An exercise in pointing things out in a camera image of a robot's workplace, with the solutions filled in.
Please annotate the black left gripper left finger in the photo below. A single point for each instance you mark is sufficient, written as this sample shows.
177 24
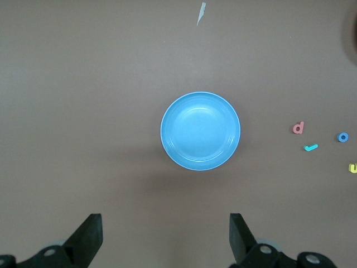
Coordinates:
81 245

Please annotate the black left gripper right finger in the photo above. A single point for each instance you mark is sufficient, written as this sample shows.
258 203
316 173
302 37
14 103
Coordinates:
245 251

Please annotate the cyan letter j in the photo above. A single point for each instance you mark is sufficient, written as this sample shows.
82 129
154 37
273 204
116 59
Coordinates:
310 147

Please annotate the pink letter d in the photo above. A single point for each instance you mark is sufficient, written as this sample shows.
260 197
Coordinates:
296 129

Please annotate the blue letter o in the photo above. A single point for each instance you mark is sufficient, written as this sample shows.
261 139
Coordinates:
339 137

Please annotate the blue plate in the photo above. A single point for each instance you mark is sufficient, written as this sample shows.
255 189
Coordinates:
200 131

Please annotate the yellow letter n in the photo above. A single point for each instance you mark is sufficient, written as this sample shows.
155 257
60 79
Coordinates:
351 168

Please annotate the white tape scrap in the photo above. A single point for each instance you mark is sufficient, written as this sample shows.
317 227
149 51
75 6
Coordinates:
200 14

